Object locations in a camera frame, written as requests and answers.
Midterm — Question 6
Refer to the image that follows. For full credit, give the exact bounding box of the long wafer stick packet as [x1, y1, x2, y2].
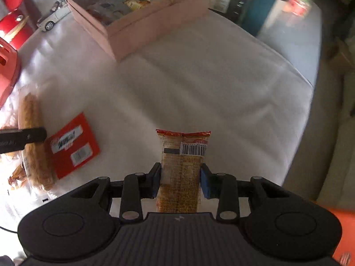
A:
[17, 92, 58, 190]

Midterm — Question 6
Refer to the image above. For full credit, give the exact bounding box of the small orange cracker packet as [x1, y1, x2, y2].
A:
[156, 129, 211, 213]

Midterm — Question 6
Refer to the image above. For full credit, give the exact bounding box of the clear blue-label snack packet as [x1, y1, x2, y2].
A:
[87, 0, 131, 25]

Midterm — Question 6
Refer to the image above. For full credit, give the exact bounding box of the brown bread packet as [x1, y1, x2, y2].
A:
[8, 164, 28, 189]

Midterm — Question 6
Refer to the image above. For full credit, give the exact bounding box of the red snack sachet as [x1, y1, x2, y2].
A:
[46, 113, 101, 180]

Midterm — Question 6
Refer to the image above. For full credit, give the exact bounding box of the pink toy carrier basket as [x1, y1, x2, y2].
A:
[0, 38, 21, 108]

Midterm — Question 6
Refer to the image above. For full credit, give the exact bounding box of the white tablecloth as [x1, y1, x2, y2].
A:
[0, 5, 316, 255]

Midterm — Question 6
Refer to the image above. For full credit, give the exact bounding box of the red rabbit-ear container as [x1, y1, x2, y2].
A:
[1, 0, 35, 50]

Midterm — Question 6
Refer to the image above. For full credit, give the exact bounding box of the white toy car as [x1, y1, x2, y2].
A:
[37, 0, 71, 32]

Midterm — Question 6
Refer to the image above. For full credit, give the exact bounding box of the pink cardboard box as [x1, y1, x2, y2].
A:
[67, 0, 209, 61]

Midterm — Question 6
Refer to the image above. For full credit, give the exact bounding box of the yellow snack packet in box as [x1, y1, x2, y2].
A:
[123, 0, 150, 12]

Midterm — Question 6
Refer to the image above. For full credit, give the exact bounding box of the teal thermos bottle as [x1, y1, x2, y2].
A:
[241, 0, 276, 36]

